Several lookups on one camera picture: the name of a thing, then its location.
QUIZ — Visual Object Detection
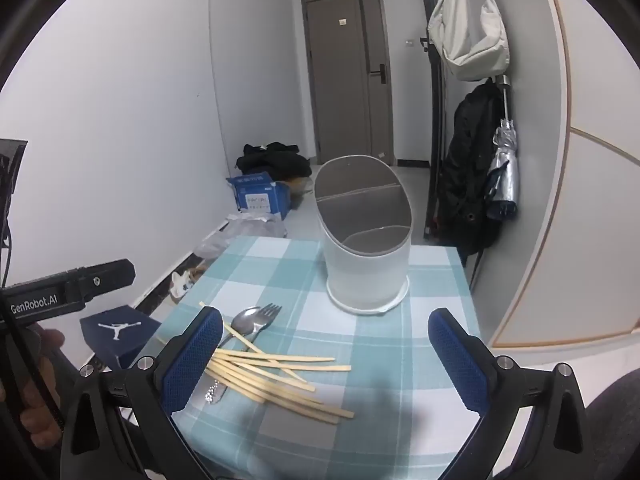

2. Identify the person's left hand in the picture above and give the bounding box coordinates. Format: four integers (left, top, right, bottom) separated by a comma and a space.
0, 327, 68, 453

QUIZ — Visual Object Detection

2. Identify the black clothes heap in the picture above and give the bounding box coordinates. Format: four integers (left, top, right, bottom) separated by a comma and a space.
236, 142, 313, 181

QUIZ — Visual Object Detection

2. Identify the black sliding door frame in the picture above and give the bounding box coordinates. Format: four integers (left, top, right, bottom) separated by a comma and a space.
416, 0, 448, 241

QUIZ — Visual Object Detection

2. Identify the metal spoon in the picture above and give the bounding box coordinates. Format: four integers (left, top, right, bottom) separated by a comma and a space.
220, 306, 263, 348

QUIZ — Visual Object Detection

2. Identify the grey plastic bag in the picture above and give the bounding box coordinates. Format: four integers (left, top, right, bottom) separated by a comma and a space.
195, 212, 288, 261

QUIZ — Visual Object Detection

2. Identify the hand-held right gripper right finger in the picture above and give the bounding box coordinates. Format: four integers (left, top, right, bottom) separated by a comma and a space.
426, 307, 601, 480

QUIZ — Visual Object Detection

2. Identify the metal fork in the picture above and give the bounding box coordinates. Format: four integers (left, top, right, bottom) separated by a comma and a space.
202, 303, 284, 406

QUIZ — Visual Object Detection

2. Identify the black jacket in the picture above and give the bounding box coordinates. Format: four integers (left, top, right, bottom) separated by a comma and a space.
436, 80, 506, 256

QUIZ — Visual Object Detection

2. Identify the pile of wooden chopsticks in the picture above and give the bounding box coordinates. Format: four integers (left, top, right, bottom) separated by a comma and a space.
155, 301, 356, 426

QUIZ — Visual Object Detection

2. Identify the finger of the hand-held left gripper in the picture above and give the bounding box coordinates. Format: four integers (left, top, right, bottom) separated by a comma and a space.
65, 259, 136, 307

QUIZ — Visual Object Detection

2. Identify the silver folding umbrella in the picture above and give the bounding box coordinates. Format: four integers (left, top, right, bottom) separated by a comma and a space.
486, 74, 521, 221

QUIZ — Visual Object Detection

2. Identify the grey door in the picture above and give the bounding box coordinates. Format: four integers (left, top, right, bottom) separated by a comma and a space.
301, 0, 396, 166

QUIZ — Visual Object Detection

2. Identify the white utensil holder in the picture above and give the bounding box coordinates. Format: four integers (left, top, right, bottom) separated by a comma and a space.
312, 155, 415, 316

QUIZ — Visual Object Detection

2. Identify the tan shoe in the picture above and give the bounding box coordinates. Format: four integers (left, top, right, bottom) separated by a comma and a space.
170, 265, 206, 302

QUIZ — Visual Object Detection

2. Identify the blue checked tablecloth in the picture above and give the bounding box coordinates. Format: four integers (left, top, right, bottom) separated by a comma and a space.
165, 235, 483, 480

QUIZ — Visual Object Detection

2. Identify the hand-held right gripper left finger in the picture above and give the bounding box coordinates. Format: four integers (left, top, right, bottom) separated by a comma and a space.
59, 305, 224, 480

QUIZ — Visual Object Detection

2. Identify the navy shoe box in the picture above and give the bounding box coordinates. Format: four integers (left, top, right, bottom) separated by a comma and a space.
80, 305, 162, 371

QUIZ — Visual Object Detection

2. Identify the white shoulder bag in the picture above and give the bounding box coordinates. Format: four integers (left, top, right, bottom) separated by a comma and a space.
427, 0, 511, 82

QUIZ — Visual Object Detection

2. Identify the blue cardboard box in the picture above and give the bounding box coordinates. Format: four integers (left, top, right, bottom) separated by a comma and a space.
226, 172, 292, 218

